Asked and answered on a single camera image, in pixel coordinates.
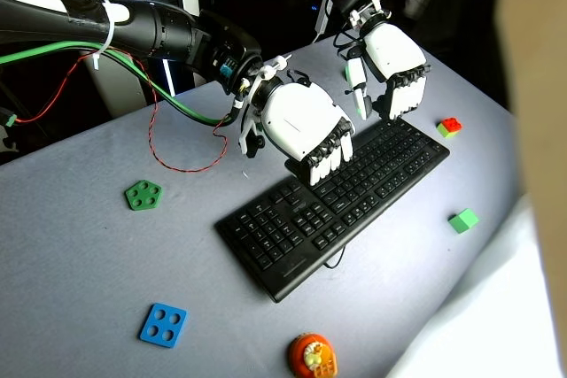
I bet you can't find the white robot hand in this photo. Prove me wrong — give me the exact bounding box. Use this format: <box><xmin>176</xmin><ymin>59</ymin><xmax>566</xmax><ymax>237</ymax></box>
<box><xmin>344</xmin><ymin>21</ymin><xmax>431</xmax><ymax>122</ymax></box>
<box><xmin>259</xmin><ymin>79</ymin><xmax>356</xmax><ymax>188</ymax></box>

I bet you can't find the black computer keyboard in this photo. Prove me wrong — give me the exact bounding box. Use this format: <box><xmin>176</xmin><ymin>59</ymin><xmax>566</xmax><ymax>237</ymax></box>
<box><xmin>214</xmin><ymin>116</ymin><xmax>451</xmax><ymax>304</ymax></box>

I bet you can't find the red and green toy brick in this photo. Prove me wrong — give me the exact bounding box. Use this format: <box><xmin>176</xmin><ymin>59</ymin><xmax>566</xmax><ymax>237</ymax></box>
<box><xmin>437</xmin><ymin>117</ymin><xmax>463</xmax><ymax>139</ymax></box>

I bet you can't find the green pentagon block with holes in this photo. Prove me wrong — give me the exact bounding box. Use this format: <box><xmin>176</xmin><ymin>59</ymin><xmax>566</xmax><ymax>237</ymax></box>
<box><xmin>124</xmin><ymin>179</ymin><xmax>164</xmax><ymax>212</ymax></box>

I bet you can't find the green cube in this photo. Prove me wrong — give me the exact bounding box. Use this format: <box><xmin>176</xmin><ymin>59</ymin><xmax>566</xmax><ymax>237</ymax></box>
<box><xmin>447</xmin><ymin>208</ymin><xmax>480</xmax><ymax>235</ymax></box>

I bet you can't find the orange toy cake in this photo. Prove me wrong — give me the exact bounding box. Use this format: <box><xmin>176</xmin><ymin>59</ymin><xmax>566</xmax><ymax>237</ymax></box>
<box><xmin>286</xmin><ymin>332</ymin><xmax>338</xmax><ymax>378</ymax></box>

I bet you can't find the blue square block with holes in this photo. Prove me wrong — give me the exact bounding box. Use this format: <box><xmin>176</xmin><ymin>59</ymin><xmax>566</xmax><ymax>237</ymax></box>
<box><xmin>138</xmin><ymin>303</ymin><xmax>189</xmax><ymax>350</ymax></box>

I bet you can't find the white sheet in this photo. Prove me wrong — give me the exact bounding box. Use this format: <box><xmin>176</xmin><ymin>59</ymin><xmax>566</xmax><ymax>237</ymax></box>
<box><xmin>384</xmin><ymin>194</ymin><xmax>564</xmax><ymax>378</ymax></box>

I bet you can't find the black keyboard cable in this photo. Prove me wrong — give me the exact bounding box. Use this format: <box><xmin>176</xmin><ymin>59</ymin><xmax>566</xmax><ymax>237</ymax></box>
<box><xmin>322</xmin><ymin>244</ymin><xmax>347</xmax><ymax>270</ymax></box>

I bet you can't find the red and black twisted wire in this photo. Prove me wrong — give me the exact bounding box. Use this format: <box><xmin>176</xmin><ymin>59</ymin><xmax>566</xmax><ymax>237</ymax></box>
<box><xmin>12</xmin><ymin>49</ymin><xmax>229</xmax><ymax>174</ymax></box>

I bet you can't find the beige blurred post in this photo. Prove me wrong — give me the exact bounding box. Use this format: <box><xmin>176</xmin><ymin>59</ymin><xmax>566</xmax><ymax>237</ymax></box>
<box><xmin>493</xmin><ymin>0</ymin><xmax>567</xmax><ymax>378</ymax></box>

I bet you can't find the green cable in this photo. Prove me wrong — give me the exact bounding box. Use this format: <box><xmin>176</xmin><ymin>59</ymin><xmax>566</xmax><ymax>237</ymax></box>
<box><xmin>0</xmin><ymin>40</ymin><xmax>235</xmax><ymax>127</ymax></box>

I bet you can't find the white cable tie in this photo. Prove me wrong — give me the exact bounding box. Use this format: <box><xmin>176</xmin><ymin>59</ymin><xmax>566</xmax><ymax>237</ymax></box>
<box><xmin>91</xmin><ymin>0</ymin><xmax>132</xmax><ymax>72</ymax></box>

